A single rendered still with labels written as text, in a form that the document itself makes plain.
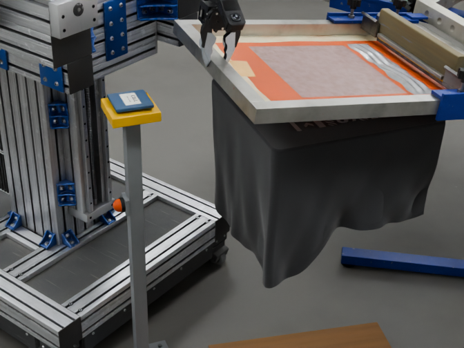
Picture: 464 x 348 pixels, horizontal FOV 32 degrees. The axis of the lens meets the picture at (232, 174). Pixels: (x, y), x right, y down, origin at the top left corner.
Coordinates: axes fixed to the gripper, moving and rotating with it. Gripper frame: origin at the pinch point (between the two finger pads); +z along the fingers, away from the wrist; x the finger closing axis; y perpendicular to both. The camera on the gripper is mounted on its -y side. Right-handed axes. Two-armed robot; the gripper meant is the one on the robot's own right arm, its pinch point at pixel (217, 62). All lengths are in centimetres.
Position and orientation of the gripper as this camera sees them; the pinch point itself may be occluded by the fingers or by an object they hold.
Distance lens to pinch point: 199.7
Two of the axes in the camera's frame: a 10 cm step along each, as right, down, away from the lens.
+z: -1.3, 8.7, 4.7
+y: -3.6, -4.9, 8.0
